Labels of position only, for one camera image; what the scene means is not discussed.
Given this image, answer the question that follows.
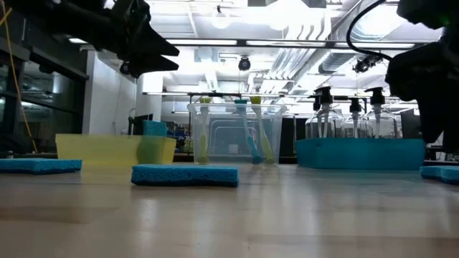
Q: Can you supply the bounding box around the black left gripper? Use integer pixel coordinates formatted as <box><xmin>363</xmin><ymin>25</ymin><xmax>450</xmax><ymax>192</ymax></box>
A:
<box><xmin>102</xmin><ymin>0</ymin><xmax>181</xmax><ymax>79</ymax></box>

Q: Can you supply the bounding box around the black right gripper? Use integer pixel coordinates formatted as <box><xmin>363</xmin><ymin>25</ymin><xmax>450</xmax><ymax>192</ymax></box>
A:
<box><xmin>384</xmin><ymin>35</ymin><xmax>459</xmax><ymax>154</ymax></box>

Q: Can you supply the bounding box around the blue sponge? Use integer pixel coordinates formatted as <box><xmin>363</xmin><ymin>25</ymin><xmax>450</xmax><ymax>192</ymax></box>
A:
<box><xmin>131</xmin><ymin>163</ymin><xmax>240</xmax><ymax>188</ymax></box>
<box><xmin>420</xmin><ymin>165</ymin><xmax>459</xmax><ymax>186</ymax></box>
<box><xmin>0</xmin><ymin>158</ymin><xmax>82</xmax><ymax>176</ymax></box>
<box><xmin>138</xmin><ymin>120</ymin><xmax>169</xmax><ymax>165</ymax></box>

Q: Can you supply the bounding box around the blue dish brush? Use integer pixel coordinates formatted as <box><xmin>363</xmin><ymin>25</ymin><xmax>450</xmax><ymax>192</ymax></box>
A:
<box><xmin>234</xmin><ymin>99</ymin><xmax>265</xmax><ymax>165</ymax></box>

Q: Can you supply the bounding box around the black monitor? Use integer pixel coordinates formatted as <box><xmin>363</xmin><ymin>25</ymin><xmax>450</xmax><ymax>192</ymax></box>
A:
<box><xmin>128</xmin><ymin>113</ymin><xmax>145</xmax><ymax>136</ymax></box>
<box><xmin>400</xmin><ymin>109</ymin><xmax>423</xmax><ymax>140</ymax></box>

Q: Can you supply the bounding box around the teal plastic bin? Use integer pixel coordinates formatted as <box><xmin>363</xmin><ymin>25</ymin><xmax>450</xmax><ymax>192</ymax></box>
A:
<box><xmin>294</xmin><ymin>138</ymin><xmax>427</xmax><ymax>171</ymax></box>

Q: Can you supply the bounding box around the clear plastic bin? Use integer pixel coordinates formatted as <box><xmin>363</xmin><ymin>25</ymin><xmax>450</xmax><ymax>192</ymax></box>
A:
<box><xmin>186</xmin><ymin>102</ymin><xmax>287</xmax><ymax>166</ymax></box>

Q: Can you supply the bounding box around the yellow plastic bin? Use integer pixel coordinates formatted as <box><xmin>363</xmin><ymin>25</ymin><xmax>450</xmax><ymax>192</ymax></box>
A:
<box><xmin>55</xmin><ymin>133</ymin><xmax>177</xmax><ymax>169</ymax></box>

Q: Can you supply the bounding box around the white ring lamp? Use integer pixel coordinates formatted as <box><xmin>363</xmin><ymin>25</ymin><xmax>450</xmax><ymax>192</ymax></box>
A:
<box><xmin>210</xmin><ymin>6</ymin><xmax>232</xmax><ymax>30</ymax></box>

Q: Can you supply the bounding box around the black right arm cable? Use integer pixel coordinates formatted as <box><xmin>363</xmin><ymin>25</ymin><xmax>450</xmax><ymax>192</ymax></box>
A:
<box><xmin>345</xmin><ymin>0</ymin><xmax>394</xmax><ymax>62</ymax></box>

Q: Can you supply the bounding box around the orange hanging cable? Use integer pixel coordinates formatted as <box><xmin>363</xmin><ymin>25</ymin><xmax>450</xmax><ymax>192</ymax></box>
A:
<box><xmin>0</xmin><ymin>0</ymin><xmax>38</xmax><ymax>154</ymax></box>

